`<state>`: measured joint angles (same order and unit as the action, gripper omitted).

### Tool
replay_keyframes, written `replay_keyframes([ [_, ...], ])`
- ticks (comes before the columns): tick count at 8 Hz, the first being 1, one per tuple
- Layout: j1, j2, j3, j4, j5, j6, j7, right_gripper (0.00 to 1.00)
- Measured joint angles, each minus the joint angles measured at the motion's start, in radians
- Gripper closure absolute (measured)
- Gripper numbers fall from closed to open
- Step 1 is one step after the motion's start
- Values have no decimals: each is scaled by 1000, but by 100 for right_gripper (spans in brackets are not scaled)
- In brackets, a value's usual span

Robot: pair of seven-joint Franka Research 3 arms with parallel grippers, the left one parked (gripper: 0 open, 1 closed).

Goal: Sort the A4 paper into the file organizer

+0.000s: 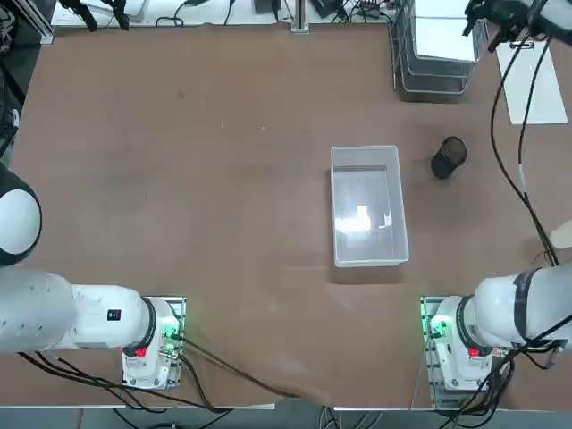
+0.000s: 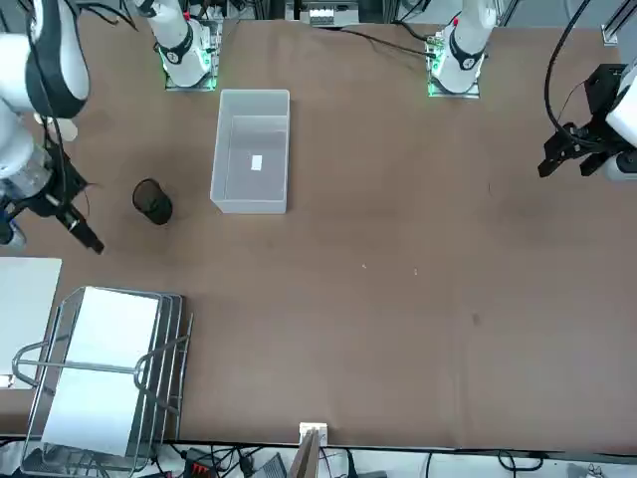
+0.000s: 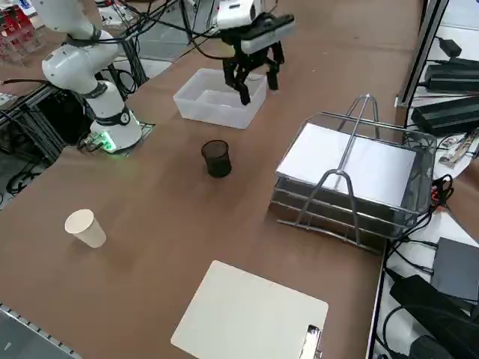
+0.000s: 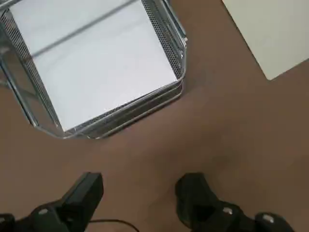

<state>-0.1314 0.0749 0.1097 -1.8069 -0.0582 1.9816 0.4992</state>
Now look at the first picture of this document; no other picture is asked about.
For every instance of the clear plastic bin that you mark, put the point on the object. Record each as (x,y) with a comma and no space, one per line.
(371,246)

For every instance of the white A4 paper sheet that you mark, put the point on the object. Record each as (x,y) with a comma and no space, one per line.
(442,38)

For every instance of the black mesh pen cup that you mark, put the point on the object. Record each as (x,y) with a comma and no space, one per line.
(447,161)

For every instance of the black power supply box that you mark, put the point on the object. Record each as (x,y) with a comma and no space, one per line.
(326,6)

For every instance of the small black adapter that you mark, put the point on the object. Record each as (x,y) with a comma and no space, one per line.
(267,5)

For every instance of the silver mesh file organizer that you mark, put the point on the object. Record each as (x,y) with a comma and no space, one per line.
(429,80)

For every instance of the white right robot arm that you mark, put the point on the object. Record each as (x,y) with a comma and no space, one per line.
(491,304)

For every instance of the aluminium frame rail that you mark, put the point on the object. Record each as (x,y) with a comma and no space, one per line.
(42,27)

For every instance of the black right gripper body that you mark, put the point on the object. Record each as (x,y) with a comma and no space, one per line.
(505,11)

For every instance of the aluminium frame post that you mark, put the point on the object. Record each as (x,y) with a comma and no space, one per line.
(300,18)

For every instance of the white clipboard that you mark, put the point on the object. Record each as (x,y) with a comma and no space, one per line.
(545,98)

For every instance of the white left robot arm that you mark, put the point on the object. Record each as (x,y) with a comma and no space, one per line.
(89,317)

